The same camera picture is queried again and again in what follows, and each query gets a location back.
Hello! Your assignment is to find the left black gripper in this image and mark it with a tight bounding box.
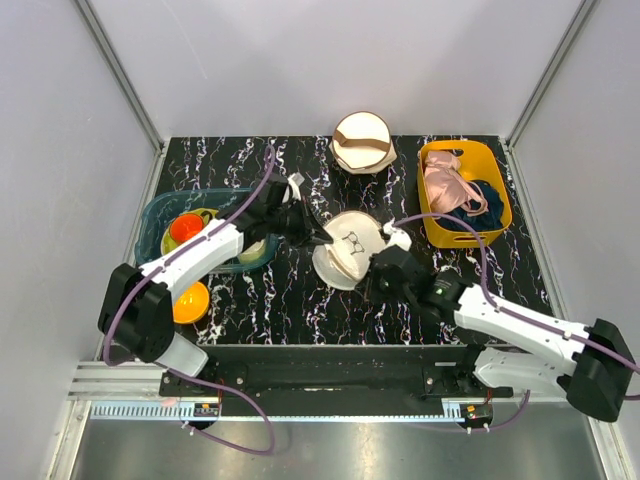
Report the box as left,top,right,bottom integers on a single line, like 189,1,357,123
266,195,332,248

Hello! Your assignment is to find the white mesh laundry bag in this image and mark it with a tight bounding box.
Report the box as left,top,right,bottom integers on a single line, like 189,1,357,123
312,210,387,291

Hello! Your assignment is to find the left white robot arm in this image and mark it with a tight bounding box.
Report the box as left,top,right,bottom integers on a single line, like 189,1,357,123
98,173,333,396

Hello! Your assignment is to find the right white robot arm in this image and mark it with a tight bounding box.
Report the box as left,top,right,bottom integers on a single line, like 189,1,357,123
366,246,637,423

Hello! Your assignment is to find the pink bra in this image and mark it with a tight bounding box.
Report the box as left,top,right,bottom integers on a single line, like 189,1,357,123
423,151,486,214

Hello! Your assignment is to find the beige folded laundry bag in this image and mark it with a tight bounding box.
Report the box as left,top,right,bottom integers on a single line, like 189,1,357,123
329,111,397,175

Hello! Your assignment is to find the dark blue bra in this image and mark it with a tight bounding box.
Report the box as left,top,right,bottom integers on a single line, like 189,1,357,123
448,180,504,233

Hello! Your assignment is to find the cream white cup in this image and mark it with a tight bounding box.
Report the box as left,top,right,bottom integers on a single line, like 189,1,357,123
237,240,267,265

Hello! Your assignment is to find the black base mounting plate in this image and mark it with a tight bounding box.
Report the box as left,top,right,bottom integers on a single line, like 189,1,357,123
158,344,516,404

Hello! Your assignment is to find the orange cup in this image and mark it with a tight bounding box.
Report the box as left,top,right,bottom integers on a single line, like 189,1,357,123
169,213,204,244

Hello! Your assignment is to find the yellow plastic basket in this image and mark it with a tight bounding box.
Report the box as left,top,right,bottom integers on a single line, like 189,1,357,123
417,140,512,249

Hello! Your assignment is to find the yellow orange bowl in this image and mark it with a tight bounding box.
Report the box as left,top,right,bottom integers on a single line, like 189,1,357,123
173,282,210,325

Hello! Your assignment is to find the teal transparent plastic bin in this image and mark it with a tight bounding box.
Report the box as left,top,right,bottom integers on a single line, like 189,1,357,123
134,188,279,274

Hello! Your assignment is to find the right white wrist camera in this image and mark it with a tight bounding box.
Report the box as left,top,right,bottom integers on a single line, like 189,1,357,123
381,221,412,252

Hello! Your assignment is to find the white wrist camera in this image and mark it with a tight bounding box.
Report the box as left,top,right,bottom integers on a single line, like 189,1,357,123
282,172,305,204
381,221,412,252

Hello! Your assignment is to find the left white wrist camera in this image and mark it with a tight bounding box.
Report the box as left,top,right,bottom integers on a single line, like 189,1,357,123
282,172,305,204

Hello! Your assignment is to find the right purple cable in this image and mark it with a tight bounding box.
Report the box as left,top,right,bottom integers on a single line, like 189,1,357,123
394,213,640,374

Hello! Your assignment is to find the purple cable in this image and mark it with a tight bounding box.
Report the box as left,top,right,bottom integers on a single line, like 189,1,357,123
102,144,277,455
394,213,640,374

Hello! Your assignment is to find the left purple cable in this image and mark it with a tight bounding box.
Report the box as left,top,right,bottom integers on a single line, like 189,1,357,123
102,144,277,455

